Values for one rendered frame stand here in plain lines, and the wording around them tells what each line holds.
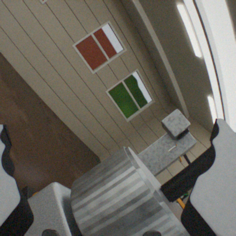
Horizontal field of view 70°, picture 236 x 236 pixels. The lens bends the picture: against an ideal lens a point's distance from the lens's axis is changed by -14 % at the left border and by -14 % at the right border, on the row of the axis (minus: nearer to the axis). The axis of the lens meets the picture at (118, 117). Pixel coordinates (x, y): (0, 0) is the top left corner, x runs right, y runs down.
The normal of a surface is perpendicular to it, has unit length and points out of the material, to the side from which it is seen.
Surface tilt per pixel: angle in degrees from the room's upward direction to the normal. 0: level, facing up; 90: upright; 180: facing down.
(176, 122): 90
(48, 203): 90
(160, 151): 90
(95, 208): 90
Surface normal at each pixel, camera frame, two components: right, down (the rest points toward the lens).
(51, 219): -0.43, -0.59
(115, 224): -0.25, -0.34
